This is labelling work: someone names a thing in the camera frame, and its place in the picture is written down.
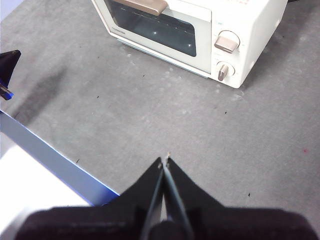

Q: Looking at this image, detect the large beige oven knob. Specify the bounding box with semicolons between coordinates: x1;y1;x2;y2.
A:
214;30;241;54

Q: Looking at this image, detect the white glass oven door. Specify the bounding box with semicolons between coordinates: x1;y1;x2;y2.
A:
91;0;213;76

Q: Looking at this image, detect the small beige oven knob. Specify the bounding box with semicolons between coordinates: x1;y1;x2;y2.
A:
216;61;236;82

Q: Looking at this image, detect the white toaster oven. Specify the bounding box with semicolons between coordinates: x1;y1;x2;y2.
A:
91;0;288;90

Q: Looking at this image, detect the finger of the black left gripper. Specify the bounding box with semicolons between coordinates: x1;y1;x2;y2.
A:
0;50;22;86
0;49;19;73

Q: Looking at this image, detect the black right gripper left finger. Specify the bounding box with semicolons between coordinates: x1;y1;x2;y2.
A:
16;156;165;240

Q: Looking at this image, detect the beige oven door handle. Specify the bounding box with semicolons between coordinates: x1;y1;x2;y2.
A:
117;0;168;16

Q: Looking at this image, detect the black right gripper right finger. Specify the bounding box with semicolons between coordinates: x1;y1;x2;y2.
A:
162;155;317;240

